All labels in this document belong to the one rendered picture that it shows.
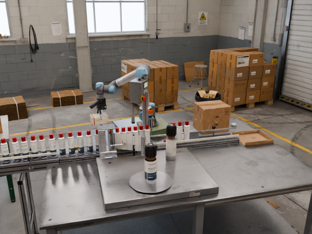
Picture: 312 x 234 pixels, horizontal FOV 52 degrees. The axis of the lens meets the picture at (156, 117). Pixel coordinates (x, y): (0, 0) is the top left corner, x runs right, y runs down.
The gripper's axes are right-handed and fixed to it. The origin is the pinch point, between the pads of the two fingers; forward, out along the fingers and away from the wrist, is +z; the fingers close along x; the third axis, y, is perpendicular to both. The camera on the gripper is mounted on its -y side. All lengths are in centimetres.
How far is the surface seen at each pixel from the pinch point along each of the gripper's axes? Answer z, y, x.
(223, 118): -1, 112, -54
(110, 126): -14, -6, -63
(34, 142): -2, -65, -46
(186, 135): 4, 63, -68
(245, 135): 15, 132, -67
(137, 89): -41, 19, -58
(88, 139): -1, -23, -53
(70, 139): -2, -38, -51
